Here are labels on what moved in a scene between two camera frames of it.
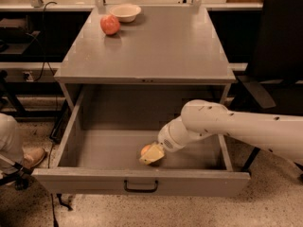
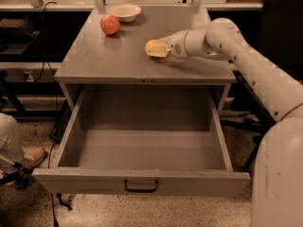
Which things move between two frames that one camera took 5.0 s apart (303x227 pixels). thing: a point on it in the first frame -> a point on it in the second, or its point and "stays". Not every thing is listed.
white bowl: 125,11 stays
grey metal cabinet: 165,45 stays
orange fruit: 144,148 -> 151,42
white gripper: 168,137 -> 174,44
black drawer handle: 125,183 stays
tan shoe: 32,156 stays
